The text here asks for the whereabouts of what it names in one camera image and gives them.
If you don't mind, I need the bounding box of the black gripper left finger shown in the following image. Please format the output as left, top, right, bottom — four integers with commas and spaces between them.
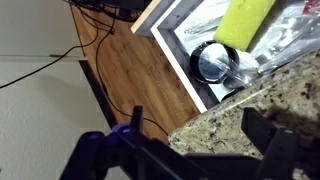
59, 104, 188, 180

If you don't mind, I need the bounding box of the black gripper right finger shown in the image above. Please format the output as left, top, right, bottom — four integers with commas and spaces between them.
240, 106, 320, 180

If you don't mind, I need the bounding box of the yellow-green sponge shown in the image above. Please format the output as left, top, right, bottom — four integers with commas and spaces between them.
212, 0, 277, 53

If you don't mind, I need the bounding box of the wooden drawer white interior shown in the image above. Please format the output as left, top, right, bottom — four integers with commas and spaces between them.
130, 0, 320, 115

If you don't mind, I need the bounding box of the clear bagged cutlery pile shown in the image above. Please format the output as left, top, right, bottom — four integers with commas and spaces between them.
183, 0, 320, 88

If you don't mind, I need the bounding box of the black floor cable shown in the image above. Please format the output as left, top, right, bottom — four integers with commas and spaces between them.
94, 18, 170, 137
0, 0, 116, 90

